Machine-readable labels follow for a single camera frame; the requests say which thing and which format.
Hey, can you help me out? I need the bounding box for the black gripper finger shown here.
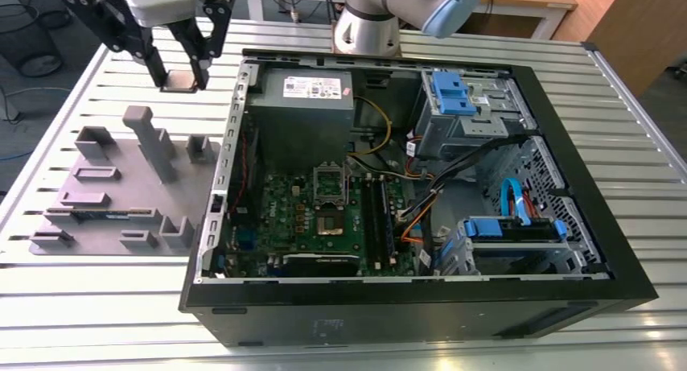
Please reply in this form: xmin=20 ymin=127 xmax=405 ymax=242
xmin=169 ymin=0 xmax=237 ymax=91
xmin=60 ymin=0 xmax=168 ymax=91

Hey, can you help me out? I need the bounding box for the CPU with silver top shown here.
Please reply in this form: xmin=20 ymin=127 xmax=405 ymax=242
xmin=160 ymin=68 xmax=208 ymax=93

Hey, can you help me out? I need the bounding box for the CPU socket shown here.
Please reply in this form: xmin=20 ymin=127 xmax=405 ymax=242
xmin=313 ymin=210 xmax=349 ymax=238

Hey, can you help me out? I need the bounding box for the large black mesh bin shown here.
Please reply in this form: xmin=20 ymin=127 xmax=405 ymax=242
xmin=0 ymin=6 xmax=64 ymax=79

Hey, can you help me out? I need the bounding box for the grey power supply unit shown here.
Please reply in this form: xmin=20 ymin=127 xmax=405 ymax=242
xmin=245 ymin=68 xmax=356 ymax=167

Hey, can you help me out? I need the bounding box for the black case fan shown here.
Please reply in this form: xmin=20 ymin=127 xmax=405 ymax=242
xmin=229 ymin=113 xmax=265 ymax=227

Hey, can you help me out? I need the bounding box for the green motherboard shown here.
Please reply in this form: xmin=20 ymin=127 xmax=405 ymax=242
xmin=223 ymin=161 xmax=425 ymax=278

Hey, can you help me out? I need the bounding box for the grey parts rack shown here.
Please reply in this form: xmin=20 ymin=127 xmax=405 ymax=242
xmin=26 ymin=104 xmax=223 ymax=258

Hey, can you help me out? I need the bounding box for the tall blue disk carrier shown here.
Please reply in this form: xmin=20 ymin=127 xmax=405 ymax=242
xmin=428 ymin=70 xmax=480 ymax=117

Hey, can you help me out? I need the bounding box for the RAM stick with white label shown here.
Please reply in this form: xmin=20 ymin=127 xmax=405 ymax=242
xmin=46 ymin=205 xmax=152 ymax=224

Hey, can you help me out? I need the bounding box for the silver drive cage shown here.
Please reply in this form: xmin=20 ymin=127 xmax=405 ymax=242
xmin=415 ymin=68 xmax=539 ymax=159

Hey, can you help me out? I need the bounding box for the black RAM slot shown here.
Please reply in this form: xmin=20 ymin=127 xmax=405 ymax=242
xmin=360 ymin=175 xmax=369 ymax=267
xmin=365 ymin=175 xmax=376 ymax=267
xmin=375 ymin=175 xmax=384 ymax=267

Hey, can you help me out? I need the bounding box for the wooden desk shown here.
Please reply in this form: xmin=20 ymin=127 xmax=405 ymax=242
xmin=244 ymin=0 xmax=580 ymax=42

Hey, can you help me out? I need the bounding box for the black graphics card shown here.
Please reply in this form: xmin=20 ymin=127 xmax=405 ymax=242
xmin=281 ymin=251 xmax=361 ymax=278

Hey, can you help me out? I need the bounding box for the blue carrier with black disk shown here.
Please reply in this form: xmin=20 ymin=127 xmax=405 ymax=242
xmin=461 ymin=216 xmax=568 ymax=244

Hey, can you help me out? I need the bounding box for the brown wooden cabinet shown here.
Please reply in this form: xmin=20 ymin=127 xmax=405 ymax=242
xmin=552 ymin=0 xmax=687 ymax=101

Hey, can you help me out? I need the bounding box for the black PC case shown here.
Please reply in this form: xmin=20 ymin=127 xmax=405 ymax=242
xmin=176 ymin=47 xmax=660 ymax=348

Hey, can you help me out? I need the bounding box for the silver disk bay cage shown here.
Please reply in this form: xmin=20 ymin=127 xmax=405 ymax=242
xmin=453 ymin=216 xmax=595 ymax=276

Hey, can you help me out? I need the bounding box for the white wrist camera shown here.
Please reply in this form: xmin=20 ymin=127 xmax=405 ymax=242
xmin=119 ymin=0 xmax=199 ymax=28

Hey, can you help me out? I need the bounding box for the red black twisted wire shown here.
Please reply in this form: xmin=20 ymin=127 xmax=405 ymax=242
xmin=233 ymin=123 xmax=257 ymax=212

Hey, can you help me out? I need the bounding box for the yellow wire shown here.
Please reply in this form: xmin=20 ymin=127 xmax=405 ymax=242
xmin=347 ymin=95 xmax=393 ymax=158

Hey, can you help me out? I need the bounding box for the black wire bundle white plug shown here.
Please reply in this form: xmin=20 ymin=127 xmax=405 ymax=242
xmin=399 ymin=135 xmax=543 ymax=223

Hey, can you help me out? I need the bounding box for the orange red wire bundle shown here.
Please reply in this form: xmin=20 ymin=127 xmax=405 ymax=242
xmin=399 ymin=163 xmax=437 ymax=244

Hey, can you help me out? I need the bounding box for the blue data cable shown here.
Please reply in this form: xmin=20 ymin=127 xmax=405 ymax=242
xmin=500 ymin=177 xmax=533 ymax=227

